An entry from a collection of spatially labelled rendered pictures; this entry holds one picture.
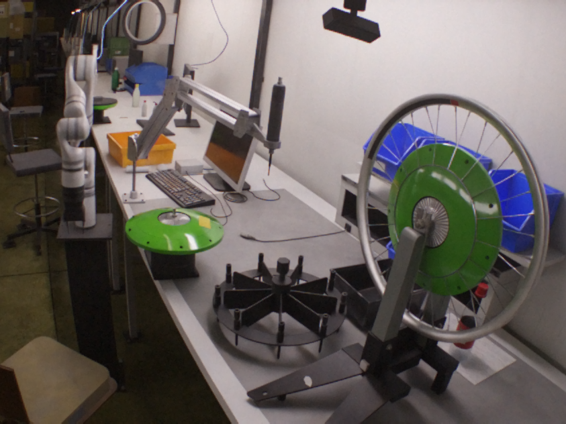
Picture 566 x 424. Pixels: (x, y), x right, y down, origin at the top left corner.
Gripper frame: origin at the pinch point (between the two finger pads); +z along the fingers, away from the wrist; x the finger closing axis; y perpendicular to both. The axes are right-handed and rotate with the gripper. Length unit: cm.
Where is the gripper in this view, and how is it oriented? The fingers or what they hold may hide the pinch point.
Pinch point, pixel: (76, 233)
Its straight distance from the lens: 157.6
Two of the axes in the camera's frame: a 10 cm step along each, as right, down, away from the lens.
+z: -1.2, 9.2, 3.7
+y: 3.2, 3.9, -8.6
